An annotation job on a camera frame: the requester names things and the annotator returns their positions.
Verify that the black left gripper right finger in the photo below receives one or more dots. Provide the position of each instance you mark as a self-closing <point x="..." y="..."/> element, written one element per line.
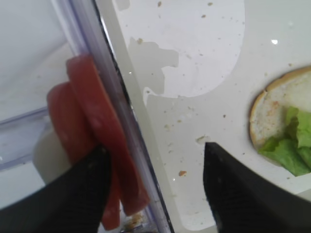
<point x="242" y="201"/>

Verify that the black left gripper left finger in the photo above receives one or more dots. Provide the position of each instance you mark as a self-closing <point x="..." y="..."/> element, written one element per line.
<point x="73" y="203"/>

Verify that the white tomato stand block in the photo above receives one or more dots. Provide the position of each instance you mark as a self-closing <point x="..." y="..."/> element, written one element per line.
<point x="49" y="158"/>

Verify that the lettuce leaf on bun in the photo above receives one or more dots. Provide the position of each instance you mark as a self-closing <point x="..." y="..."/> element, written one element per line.
<point x="292" y="150"/>

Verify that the left upper clear crossbar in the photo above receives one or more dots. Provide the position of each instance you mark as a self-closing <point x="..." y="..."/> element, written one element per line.
<point x="19" y="135"/>

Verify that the bottom bun slice on tray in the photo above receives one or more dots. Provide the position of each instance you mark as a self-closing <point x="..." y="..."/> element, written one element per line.
<point x="267" y="115"/>

